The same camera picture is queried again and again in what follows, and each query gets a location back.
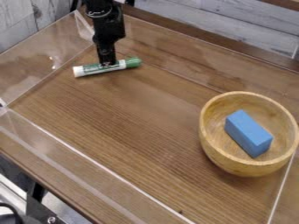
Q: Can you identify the green white marker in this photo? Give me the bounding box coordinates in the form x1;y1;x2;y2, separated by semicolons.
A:
72;57;143;78

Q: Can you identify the clear acrylic tray wall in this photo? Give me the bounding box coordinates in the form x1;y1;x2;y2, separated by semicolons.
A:
0;8;299;224

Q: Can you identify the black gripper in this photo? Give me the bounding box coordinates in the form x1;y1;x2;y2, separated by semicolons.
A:
83;0;127;67

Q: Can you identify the black cable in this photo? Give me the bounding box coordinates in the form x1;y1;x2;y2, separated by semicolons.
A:
0;201;27;224

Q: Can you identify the black metal table bracket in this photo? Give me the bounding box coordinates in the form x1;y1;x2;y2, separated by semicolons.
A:
25;183;67;224

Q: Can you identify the brown wooden bowl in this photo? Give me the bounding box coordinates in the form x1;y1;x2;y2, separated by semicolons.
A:
199;91;299;177

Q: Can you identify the blue foam block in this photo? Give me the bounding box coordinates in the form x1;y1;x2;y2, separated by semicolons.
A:
224;109;274;158

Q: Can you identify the clear acrylic corner brace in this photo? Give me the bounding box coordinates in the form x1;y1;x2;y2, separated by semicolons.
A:
73;10;93;41

